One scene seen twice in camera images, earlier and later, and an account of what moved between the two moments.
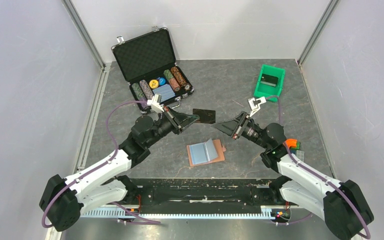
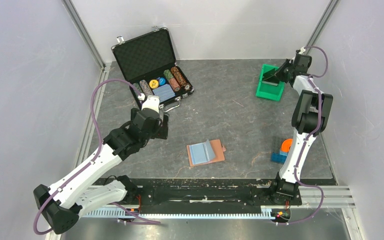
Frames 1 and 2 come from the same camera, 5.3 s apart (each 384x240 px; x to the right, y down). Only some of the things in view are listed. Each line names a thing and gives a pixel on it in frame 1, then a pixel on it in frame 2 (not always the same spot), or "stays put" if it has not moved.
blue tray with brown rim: x=209 y=151 stays put
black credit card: x=206 y=116 to x=269 y=77
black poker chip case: x=148 y=63 stays put
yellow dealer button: x=153 y=84 stays put
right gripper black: x=229 y=127 to x=279 y=73
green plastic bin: x=270 y=83 stays put
